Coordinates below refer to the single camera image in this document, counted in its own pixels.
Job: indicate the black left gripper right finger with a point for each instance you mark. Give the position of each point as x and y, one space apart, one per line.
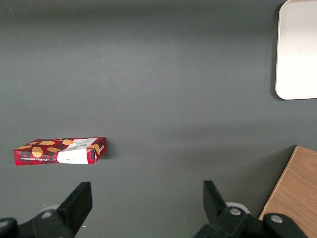
218 205

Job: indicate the red tartan cookie box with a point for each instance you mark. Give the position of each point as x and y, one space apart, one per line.
59 151

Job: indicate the cream plastic tray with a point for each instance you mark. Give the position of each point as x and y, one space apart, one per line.
297 49

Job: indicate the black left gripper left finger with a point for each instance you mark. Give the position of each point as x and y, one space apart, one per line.
71 205

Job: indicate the wooden two-drawer cabinet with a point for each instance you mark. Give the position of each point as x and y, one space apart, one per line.
294 188

